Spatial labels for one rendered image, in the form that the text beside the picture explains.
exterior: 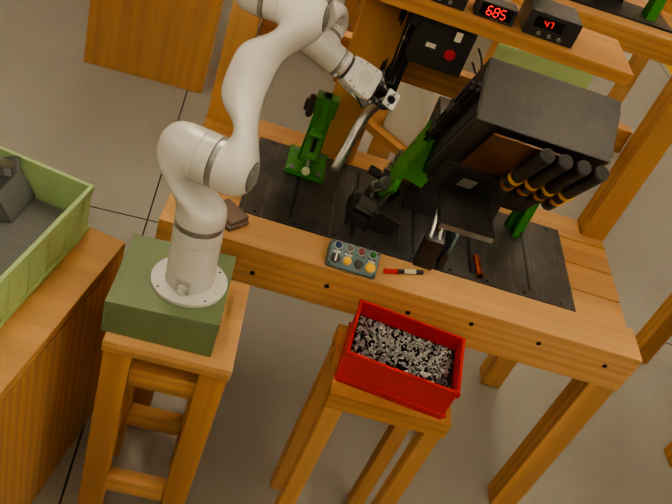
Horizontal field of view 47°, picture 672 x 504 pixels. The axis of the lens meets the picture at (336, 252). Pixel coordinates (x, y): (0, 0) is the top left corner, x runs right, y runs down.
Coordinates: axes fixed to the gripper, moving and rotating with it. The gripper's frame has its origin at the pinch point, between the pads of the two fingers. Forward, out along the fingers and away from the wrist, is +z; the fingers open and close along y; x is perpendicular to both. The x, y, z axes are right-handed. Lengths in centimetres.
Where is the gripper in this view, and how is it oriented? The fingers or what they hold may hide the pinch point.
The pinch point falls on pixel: (385, 99)
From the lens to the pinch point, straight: 232.0
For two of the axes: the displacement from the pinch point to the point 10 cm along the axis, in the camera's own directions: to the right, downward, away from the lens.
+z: 7.7, 5.2, 3.7
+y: 4.8, -8.5, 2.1
